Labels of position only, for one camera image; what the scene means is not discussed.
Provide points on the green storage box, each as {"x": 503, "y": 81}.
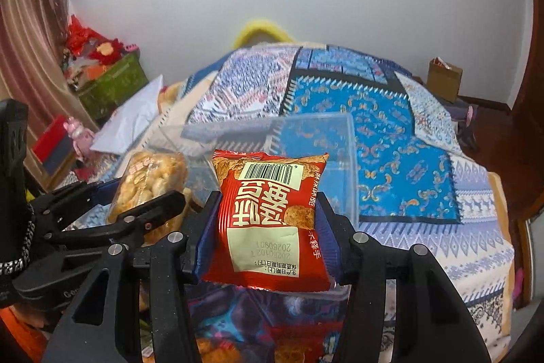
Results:
{"x": 112, "y": 86}

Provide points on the blue patterned blanket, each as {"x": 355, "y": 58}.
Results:
{"x": 382, "y": 159}

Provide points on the pink plush toy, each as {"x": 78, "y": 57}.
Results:
{"x": 80, "y": 137}

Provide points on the yellow fluffy cushion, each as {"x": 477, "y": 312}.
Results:
{"x": 255, "y": 30}

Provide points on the clear packet of fried snacks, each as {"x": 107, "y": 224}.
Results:
{"x": 144, "y": 178}

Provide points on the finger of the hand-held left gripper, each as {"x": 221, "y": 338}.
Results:
{"x": 148, "y": 214}
{"x": 104, "y": 195}

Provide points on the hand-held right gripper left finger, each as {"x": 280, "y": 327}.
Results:
{"x": 207, "y": 237}

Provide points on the pile of red plush decorations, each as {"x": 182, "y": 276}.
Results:
{"x": 91, "y": 44}

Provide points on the orange cloth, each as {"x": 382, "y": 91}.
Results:
{"x": 19, "y": 337}

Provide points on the brown cardboard box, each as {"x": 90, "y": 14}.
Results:
{"x": 444, "y": 80}

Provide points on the white pillow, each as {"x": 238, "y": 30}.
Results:
{"x": 127, "y": 116}

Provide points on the wooden door frame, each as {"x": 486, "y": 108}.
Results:
{"x": 531, "y": 125}

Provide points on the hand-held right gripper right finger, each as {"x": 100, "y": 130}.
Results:
{"x": 328, "y": 237}

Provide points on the striped brown curtain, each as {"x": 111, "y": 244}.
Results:
{"x": 29, "y": 27}

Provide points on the red and grey box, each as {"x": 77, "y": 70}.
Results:
{"x": 51, "y": 146}

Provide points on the red printed snack packet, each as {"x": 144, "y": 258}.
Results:
{"x": 301, "y": 344}

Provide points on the dark shoes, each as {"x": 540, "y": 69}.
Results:
{"x": 465, "y": 125}

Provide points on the clear plastic storage box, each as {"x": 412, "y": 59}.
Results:
{"x": 340, "y": 150}

